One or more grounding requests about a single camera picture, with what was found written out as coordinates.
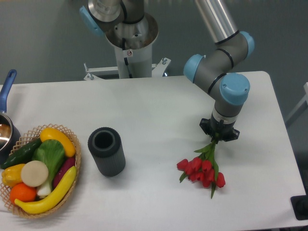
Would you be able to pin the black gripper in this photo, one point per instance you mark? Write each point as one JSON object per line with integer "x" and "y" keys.
{"x": 218, "y": 130}

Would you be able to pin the red tulip bouquet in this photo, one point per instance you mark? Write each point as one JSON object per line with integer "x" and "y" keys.
{"x": 203, "y": 168}

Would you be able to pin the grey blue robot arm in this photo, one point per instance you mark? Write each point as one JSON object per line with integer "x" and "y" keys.
{"x": 211, "y": 73}

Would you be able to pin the black device at edge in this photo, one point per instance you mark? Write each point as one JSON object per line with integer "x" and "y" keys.
{"x": 300, "y": 206}

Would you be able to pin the dark grey ribbed vase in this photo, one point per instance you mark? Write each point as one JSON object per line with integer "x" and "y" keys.
{"x": 106, "y": 148}

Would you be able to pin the purple eggplant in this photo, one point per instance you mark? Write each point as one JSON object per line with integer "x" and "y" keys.
{"x": 68, "y": 163}

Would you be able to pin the green lettuce leaf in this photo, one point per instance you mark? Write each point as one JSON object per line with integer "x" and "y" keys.
{"x": 51, "y": 153}

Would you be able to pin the yellow squash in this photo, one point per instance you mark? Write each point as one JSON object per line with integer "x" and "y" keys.
{"x": 55, "y": 134}

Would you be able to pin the woven wicker basket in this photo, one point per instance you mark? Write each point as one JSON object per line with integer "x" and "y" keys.
{"x": 23, "y": 140}

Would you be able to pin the beige round disc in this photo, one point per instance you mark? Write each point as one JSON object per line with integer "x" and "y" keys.
{"x": 34, "y": 173}

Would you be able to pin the yellow banana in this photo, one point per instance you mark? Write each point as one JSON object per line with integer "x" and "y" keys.
{"x": 54, "y": 198}

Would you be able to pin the green cucumber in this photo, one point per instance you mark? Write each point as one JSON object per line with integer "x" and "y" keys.
{"x": 22, "y": 155}

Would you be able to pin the orange fruit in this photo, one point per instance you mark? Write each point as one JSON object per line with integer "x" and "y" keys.
{"x": 23, "y": 193}

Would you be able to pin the yellow bell pepper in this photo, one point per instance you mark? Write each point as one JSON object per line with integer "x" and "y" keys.
{"x": 12, "y": 175}

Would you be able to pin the white frame at right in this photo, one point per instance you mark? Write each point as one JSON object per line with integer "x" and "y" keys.
{"x": 299, "y": 108}

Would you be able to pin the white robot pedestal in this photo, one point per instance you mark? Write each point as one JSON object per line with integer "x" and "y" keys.
{"x": 132, "y": 44}

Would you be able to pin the blue handled saucepan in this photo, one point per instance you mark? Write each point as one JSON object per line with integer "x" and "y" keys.
{"x": 9, "y": 134}

